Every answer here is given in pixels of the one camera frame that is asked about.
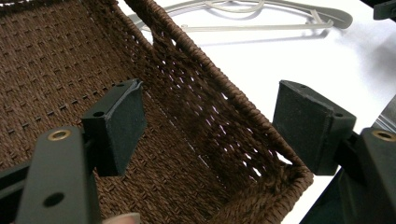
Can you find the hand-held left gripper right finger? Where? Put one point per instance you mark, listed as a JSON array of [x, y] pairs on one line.
[[299, 124]]

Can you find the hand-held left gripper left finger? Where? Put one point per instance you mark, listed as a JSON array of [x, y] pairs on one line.
[[124, 124]]

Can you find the brown woven basket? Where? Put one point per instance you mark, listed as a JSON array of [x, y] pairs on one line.
[[56, 62]]

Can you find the grey plastic clothes hanger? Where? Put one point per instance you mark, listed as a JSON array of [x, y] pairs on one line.
[[336, 17]]

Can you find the grey metal bar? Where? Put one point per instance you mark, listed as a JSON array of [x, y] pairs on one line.
[[387, 116]]

